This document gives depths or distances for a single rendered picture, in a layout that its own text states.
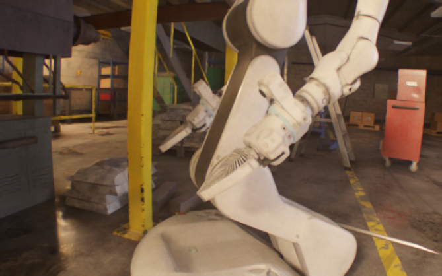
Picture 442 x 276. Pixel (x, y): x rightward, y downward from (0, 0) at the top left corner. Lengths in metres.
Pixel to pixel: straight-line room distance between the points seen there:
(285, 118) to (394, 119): 3.42
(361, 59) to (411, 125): 3.29
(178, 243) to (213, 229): 0.12
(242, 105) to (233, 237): 0.48
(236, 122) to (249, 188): 0.16
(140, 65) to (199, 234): 0.90
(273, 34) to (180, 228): 0.63
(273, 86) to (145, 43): 1.08
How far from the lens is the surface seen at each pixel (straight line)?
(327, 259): 0.94
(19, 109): 3.92
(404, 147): 3.94
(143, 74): 1.52
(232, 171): 0.51
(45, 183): 2.28
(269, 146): 0.51
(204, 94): 0.96
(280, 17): 0.73
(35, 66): 2.35
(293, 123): 0.54
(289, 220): 0.79
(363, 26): 0.69
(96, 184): 2.05
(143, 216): 1.65
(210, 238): 0.99
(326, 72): 0.60
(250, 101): 0.72
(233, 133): 0.71
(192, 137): 3.69
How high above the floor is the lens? 0.77
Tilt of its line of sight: 8 degrees down
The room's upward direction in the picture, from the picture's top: 3 degrees clockwise
